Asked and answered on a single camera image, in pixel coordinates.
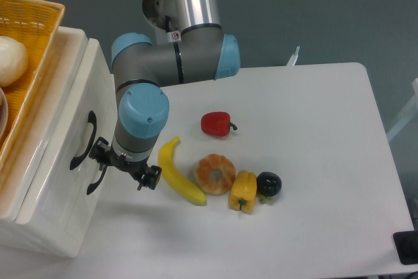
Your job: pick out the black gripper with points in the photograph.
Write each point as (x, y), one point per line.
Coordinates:
(134, 163)

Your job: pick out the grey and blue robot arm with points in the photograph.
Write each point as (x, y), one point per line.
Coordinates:
(141, 70)

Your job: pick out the white drawer cabinet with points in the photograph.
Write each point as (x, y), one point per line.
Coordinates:
(68, 49)

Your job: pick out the yellow banana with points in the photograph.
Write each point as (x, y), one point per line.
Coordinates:
(175, 179)

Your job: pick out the red bell pepper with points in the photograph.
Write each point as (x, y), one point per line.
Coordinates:
(217, 124)

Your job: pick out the yellow bell pepper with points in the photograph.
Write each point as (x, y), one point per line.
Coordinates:
(243, 192)

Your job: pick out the bowl in basket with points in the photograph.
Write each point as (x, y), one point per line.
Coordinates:
(4, 113)

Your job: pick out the black round fruit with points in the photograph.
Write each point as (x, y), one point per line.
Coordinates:
(269, 186)

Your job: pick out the white bread roll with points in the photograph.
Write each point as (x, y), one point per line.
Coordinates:
(14, 60)

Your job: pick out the yellow wicker basket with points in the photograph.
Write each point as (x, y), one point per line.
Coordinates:
(33, 23)

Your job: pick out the black device at table edge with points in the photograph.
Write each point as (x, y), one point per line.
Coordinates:
(406, 246)

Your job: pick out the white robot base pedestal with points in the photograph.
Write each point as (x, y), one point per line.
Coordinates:
(162, 16)

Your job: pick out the white frame right edge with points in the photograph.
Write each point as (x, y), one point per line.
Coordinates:
(405, 116)

